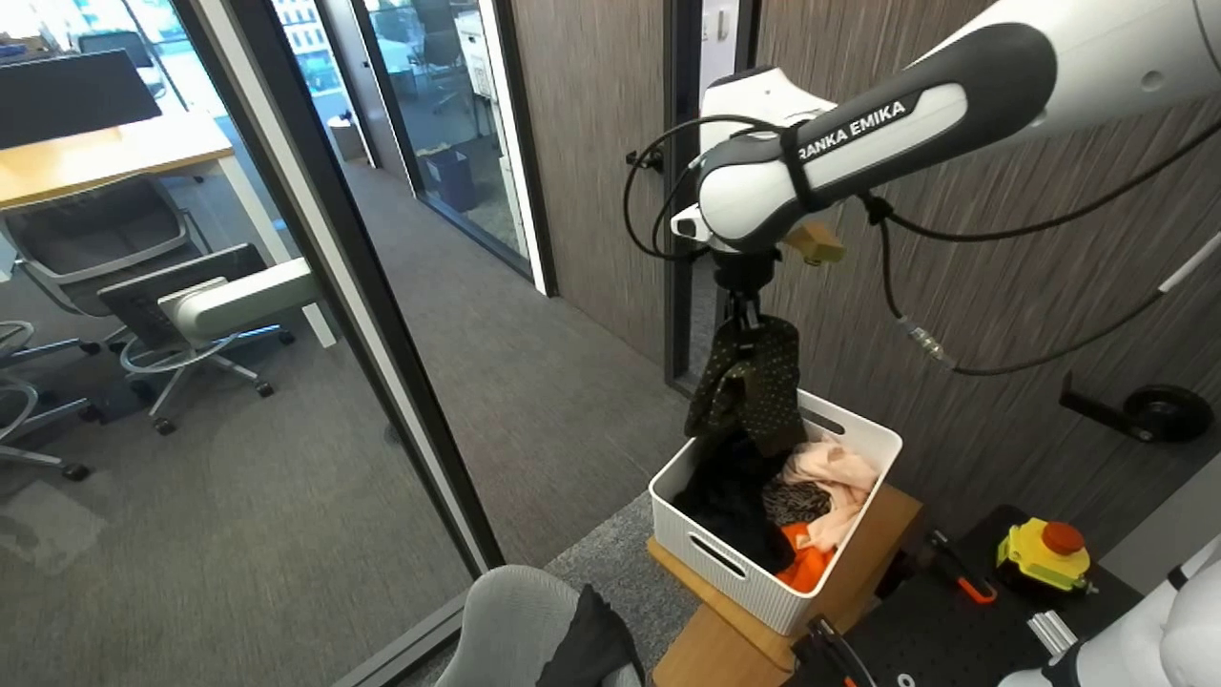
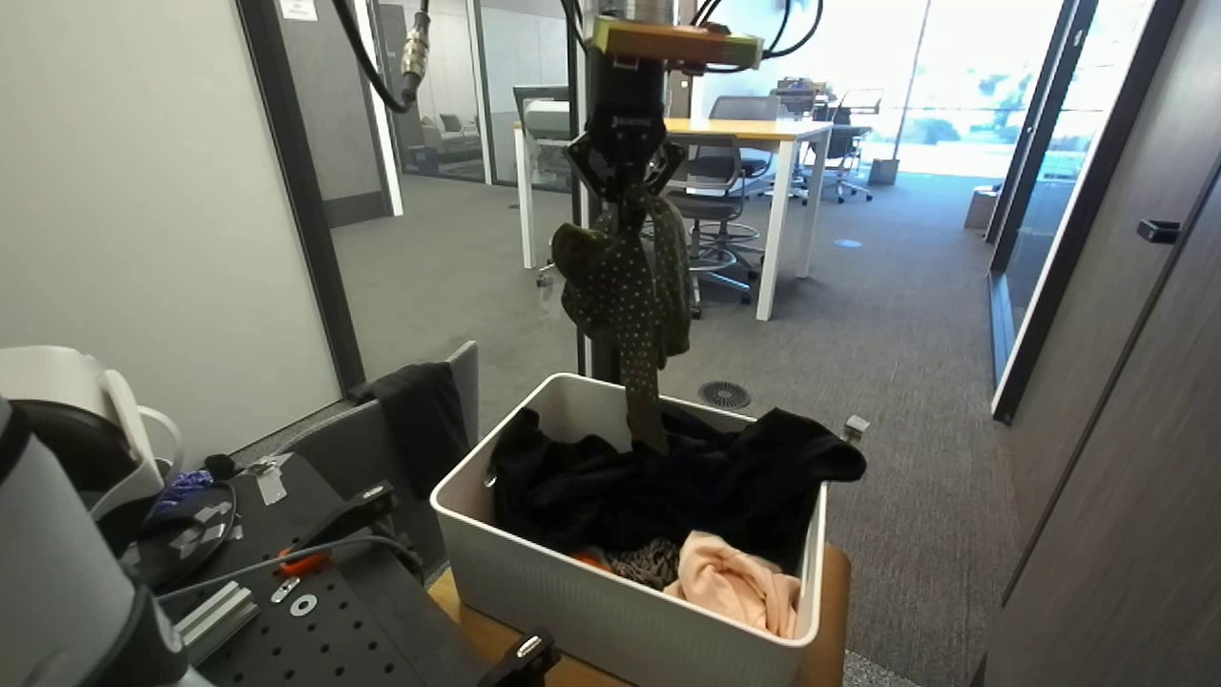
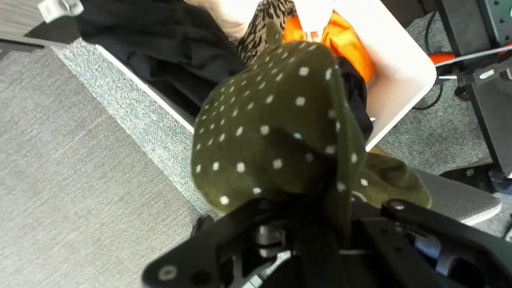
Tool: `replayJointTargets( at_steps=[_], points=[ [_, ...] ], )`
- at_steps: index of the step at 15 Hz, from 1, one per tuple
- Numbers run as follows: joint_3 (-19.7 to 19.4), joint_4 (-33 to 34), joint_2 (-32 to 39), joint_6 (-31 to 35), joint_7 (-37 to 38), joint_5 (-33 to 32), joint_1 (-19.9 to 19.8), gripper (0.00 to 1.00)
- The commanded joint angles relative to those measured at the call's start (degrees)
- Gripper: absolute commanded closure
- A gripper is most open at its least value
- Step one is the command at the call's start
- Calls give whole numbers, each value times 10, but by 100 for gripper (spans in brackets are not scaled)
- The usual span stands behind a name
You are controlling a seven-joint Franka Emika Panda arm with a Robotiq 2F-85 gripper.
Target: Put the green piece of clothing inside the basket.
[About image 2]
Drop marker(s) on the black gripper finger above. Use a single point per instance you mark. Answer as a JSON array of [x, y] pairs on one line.
[[591, 165], [664, 174]]

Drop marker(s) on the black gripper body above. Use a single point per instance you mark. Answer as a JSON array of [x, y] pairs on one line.
[[631, 100]]

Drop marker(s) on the green polka dot clothing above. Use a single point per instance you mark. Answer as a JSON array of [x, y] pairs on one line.
[[624, 293]]

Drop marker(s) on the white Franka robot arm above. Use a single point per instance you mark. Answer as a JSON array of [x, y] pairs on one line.
[[49, 574]]

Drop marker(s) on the white plastic basket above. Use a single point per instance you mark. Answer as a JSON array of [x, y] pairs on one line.
[[572, 598]]

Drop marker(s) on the wooden office desk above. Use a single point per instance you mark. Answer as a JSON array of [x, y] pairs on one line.
[[730, 132]]

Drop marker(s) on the round black floor outlet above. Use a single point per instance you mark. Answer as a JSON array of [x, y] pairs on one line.
[[725, 394]]

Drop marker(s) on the small black cloth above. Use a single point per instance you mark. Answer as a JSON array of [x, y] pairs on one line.
[[421, 422]]

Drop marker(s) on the cardboard box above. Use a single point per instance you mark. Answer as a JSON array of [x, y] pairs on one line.
[[978, 206]]

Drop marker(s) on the small grey doorstop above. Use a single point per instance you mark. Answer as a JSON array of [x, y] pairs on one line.
[[856, 427]]

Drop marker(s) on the large black garment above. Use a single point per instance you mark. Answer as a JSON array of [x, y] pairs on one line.
[[711, 491]]

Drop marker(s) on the grey patterned garment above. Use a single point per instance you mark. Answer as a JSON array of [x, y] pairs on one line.
[[641, 560]]

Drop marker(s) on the orange garment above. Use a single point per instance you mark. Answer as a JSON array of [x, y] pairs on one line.
[[588, 560]]

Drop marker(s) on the pale pink garment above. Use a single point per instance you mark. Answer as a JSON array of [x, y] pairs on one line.
[[739, 588]]

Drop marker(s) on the small white tag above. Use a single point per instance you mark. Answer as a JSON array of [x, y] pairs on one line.
[[270, 481]]

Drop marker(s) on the wood grain door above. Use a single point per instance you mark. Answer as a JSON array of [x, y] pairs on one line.
[[1119, 357]]

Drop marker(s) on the black table clamp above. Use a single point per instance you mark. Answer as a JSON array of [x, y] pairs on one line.
[[520, 660]]

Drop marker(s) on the dark blue patterned cloth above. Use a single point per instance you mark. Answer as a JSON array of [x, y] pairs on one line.
[[193, 491]]

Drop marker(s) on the black perforated table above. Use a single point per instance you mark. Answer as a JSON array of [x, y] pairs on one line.
[[366, 635]]

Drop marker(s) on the small white washer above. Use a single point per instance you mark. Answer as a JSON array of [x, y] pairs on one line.
[[301, 604]]

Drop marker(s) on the yellow wrist camera mount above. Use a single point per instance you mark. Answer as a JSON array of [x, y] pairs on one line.
[[674, 44]]

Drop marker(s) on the dark grey wall frame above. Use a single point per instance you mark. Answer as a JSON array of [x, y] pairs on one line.
[[300, 192]]

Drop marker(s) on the black door frame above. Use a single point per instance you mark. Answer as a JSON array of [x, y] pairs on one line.
[[1082, 165]]

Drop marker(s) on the short aluminium rail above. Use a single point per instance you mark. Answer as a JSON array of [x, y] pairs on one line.
[[215, 613]]

